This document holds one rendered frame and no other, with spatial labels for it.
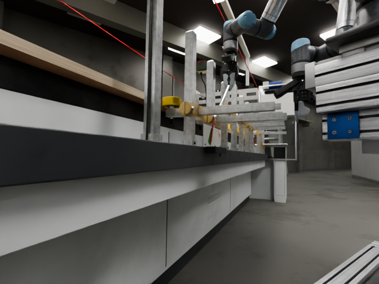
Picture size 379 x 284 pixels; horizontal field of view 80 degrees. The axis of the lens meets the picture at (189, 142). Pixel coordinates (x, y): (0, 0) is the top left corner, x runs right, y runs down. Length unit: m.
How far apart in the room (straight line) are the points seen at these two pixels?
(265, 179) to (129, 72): 4.13
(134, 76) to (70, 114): 5.43
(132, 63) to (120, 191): 5.73
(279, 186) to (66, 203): 3.33
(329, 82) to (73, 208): 0.80
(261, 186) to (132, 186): 3.28
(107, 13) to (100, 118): 3.92
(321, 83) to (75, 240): 0.91
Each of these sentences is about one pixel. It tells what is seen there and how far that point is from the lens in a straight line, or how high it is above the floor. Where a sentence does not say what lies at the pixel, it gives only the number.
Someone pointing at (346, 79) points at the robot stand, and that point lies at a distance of 0.87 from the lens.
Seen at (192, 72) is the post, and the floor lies 0.98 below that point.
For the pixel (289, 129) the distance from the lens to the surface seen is 3.59.
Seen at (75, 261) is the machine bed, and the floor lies 0.35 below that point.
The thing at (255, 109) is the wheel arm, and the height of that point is 0.83.
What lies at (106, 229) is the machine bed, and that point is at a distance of 0.85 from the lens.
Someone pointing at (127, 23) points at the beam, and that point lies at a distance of 4.72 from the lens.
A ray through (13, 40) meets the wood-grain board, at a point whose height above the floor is 0.89.
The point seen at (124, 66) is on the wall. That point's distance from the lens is 6.09.
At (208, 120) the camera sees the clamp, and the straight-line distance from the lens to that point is 1.08.
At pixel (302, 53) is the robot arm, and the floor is 1.11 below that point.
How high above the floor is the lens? 0.66
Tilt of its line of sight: 3 degrees up
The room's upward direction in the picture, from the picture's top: 1 degrees clockwise
